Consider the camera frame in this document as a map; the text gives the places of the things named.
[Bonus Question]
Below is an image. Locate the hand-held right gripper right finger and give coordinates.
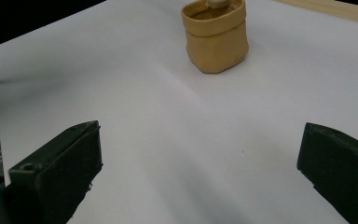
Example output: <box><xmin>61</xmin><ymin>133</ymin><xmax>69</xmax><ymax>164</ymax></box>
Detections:
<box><xmin>296</xmin><ymin>121</ymin><xmax>358</xmax><ymax>224</ymax></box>

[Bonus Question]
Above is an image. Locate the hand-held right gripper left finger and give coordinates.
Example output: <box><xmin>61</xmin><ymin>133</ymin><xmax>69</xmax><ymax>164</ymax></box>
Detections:
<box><xmin>4</xmin><ymin>119</ymin><xmax>103</xmax><ymax>224</ymax></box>

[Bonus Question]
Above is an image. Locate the tan paper bag holder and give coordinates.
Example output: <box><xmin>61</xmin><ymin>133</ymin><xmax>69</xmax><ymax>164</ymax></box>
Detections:
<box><xmin>180</xmin><ymin>0</ymin><xmax>250</xmax><ymax>75</ymax></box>

